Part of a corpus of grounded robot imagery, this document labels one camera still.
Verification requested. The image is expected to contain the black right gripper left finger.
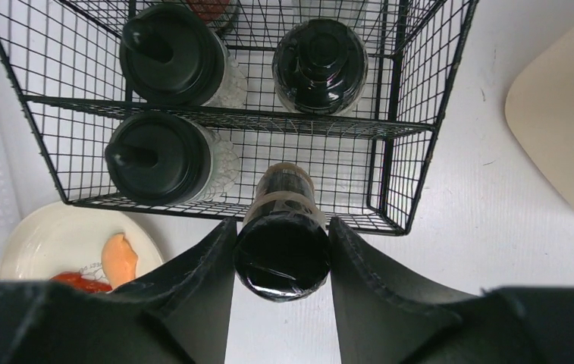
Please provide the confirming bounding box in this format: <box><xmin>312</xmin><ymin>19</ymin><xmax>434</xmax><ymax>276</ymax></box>
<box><xmin>0</xmin><ymin>218</ymin><xmax>237</xmax><ymax>363</ymax></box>

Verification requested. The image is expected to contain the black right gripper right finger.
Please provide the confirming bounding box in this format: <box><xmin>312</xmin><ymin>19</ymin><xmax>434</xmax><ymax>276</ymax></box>
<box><xmin>329</xmin><ymin>218</ymin><xmax>574</xmax><ymax>363</ymax></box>

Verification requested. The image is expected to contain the small dark pepper jar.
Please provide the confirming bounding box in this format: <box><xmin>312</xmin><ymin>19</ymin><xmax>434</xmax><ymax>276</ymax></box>
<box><xmin>233</xmin><ymin>162</ymin><xmax>331</xmax><ymax>303</ymax></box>

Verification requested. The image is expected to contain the cream round plate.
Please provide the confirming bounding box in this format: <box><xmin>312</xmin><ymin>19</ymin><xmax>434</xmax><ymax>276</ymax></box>
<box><xmin>0</xmin><ymin>202</ymin><xmax>164</xmax><ymax>284</ymax></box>

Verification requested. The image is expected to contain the black lid granule shaker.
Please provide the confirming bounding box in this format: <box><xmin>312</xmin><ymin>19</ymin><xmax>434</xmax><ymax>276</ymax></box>
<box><xmin>104</xmin><ymin>111</ymin><xmax>241</xmax><ymax>206</ymax></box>

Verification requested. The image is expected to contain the black lid white shaker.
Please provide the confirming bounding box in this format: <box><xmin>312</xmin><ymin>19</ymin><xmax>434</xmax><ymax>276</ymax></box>
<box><xmin>271</xmin><ymin>18</ymin><xmax>369</xmax><ymax>116</ymax></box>

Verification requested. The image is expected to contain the black lid seasoning shaker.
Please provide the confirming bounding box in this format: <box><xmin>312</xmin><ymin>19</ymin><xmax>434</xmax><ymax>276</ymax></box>
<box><xmin>119</xmin><ymin>3</ymin><xmax>248</xmax><ymax>108</ymax></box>

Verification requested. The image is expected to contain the clear glass oil bottle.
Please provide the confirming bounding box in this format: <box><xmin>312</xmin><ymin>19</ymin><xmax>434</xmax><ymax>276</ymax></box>
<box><xmin>292</xmin><ymin>0</ymin><xmax>368</xmax><ymax>27</ymax></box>

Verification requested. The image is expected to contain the salmon slice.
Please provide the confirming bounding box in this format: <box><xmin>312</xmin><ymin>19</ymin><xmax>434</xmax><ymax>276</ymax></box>
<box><xmin>101</xmin><ymin>233</ymin><xmax>139</xmax><ymax>289</ymax></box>

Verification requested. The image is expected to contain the red shrimp head piece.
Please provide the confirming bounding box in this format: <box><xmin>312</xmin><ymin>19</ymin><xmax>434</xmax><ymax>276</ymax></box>
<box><xmin>50</xmin><ymin>272</ymin><xmax>112</xmax><ymax>293</ymax></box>

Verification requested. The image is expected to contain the cream waste bin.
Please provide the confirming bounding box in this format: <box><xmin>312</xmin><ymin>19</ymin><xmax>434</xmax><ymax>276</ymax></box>
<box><xmin>504</xmin><ymin>27</ymin><xmax>574</xmax><ymax>210</ymax></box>

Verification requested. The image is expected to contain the black wire basket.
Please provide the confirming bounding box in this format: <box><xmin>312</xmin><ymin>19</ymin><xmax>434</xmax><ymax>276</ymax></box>
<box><xmin>0</xmin><ymin>1</ymin><xmax>478</xmax><ymax>236</ymax></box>

